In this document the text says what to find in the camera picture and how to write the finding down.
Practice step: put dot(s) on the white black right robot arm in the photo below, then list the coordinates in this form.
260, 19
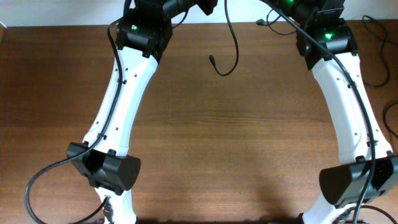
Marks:
368, 166

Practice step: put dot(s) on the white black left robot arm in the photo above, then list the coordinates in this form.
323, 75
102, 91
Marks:
142, 35

